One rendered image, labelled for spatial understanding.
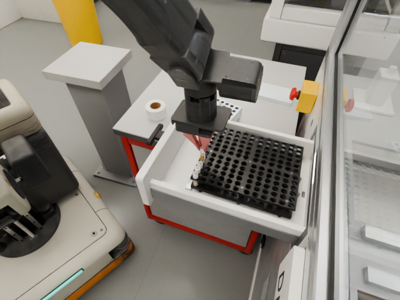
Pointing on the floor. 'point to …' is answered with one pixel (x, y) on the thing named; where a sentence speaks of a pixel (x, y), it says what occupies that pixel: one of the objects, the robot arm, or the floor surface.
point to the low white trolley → (137, 153)
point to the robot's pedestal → (99, 100)
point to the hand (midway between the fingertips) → (203, 146)
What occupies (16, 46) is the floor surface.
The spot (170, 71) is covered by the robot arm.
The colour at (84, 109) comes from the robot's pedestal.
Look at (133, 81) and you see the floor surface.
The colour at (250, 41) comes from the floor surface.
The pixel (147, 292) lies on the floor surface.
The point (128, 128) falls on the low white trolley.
